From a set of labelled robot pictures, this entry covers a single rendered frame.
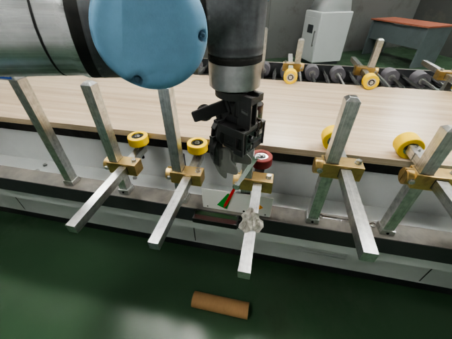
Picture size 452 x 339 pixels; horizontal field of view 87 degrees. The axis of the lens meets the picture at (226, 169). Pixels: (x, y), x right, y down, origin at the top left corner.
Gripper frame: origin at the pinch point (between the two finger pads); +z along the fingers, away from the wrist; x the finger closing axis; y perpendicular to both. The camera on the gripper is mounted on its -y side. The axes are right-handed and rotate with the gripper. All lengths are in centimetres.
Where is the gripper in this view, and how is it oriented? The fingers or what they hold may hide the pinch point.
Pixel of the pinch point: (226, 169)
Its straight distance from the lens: 55.8
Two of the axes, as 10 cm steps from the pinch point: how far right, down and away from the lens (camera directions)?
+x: 6.5, -4.7, 5.9
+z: 0.0, 7.8, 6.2
